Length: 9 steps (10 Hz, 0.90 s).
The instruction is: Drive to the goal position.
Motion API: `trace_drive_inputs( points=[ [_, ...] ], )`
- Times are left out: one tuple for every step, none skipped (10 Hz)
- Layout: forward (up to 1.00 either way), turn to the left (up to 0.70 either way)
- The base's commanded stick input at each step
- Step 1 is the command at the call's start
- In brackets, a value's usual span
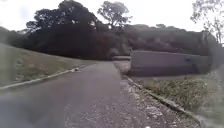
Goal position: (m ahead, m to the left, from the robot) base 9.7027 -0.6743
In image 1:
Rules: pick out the dark wood of trees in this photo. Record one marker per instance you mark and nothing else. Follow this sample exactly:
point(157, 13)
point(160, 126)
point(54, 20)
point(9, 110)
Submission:
point(86, 36)

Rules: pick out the grey asphalt path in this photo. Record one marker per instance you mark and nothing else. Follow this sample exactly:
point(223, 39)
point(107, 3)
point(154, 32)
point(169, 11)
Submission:
point(83, 96)

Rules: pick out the concrete kerb with gravel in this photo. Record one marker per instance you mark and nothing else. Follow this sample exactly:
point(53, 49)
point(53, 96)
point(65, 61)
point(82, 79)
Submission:
point(156, 103)

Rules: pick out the pale concrete kerb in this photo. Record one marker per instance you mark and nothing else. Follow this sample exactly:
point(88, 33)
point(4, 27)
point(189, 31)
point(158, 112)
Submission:
point(36, 80)

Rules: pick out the grass verge with leaves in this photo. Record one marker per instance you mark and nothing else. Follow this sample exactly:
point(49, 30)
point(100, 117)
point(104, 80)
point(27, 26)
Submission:
point(186, 91)

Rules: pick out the leaf-strewn grass slope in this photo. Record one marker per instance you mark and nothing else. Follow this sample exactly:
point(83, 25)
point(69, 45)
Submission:
point(23, 65)

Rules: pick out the bare-branched tree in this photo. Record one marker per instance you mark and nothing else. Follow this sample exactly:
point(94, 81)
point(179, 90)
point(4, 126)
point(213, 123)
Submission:
point(210, 16)

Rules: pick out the grey concrete wall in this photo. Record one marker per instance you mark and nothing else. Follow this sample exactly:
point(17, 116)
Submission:
point(166, 62)

